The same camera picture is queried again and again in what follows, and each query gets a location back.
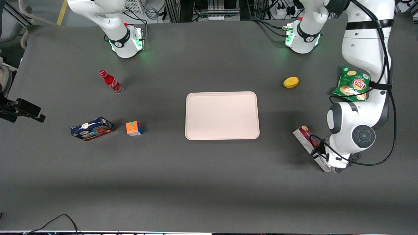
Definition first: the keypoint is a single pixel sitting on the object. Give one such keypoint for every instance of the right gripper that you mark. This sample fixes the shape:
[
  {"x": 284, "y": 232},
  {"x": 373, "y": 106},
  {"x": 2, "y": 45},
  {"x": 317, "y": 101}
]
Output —
[{"x": 16, "y": 109}]

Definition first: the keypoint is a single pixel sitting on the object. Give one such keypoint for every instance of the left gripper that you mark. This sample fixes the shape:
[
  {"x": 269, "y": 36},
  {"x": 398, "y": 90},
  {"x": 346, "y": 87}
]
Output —
[{"x": 321, "y": 149}]

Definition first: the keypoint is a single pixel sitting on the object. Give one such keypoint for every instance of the red cookie box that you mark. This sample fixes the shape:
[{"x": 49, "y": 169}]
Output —
[{"x": 302, "y": 135}]

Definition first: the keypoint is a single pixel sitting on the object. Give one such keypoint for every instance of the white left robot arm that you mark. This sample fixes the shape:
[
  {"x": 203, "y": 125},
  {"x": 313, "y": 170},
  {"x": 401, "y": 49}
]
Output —
[{"x": 365, "y": 49}]

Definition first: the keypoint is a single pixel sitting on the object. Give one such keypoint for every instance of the blue cookie box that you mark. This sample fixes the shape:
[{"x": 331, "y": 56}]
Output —
[{"x": 93, "y": 129}]

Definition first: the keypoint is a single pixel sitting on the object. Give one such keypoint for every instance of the pink plastic tray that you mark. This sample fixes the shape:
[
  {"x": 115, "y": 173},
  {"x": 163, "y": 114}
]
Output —
[{"x": 215, "y": 116}]

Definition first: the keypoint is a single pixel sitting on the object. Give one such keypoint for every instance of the beige round seat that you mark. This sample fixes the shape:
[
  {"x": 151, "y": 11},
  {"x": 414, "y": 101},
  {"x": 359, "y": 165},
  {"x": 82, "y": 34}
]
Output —
[{"x": 5, "y": 76}]

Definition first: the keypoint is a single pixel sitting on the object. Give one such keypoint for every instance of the green chips bag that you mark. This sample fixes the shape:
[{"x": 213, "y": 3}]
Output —
[{"x": 351, "y": 83}]

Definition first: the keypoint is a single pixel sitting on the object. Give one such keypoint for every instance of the red cola bottle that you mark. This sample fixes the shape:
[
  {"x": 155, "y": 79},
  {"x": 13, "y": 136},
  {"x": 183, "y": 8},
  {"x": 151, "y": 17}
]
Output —
[{"x": 111, "y": 81}]

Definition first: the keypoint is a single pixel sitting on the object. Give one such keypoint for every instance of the yellow lemon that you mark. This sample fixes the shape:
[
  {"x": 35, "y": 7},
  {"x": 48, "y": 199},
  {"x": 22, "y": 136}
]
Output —
[{"x": 291, "y": 82}]

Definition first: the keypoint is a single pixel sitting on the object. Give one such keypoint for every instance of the colourful puzzle cube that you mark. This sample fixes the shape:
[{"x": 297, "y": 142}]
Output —
[{"x": 132, "y": 128}]

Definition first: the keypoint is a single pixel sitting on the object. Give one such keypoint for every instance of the white perforated basket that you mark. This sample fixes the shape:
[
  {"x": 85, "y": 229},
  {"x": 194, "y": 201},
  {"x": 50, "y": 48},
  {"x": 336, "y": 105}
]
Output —
[{"x": 134, "y": 6}]

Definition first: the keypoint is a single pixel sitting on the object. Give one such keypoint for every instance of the white power strip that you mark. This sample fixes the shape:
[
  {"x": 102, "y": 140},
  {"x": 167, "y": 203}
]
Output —
[{"x": 284, "y": 10}]

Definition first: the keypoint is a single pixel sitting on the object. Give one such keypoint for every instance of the beige tubular chair frame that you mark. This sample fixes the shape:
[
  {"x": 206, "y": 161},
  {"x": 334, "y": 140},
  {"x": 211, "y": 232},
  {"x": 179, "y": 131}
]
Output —
[{"x": 36, "y": 19}]

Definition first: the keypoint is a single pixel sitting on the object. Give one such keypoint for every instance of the aluminium profile frame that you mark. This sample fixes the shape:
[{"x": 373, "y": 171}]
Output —
[{"x": 202, "y": 9}]

